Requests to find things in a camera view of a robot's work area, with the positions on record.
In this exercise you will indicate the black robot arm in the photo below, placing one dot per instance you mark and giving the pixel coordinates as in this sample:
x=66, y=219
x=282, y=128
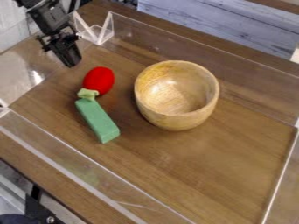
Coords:
x=30, y=3

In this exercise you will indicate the clear acrylic tray wall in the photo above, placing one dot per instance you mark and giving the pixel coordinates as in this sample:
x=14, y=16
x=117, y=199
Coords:
x=229, y=172

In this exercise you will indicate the red plush strawberry toy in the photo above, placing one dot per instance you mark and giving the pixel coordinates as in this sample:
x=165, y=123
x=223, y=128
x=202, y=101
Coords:
x=97, y=83

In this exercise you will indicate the wooden bowl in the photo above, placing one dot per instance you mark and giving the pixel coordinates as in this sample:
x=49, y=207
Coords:
x=177, y=94

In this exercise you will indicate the clear acrylic corner bracket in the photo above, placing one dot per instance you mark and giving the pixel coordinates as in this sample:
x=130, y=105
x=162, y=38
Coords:
x=98, y=34

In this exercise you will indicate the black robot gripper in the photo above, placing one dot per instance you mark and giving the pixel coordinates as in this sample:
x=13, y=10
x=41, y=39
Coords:
x=59, y=33

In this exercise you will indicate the green rectangular block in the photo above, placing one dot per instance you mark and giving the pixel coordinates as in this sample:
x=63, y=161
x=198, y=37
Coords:
x=98, y=119

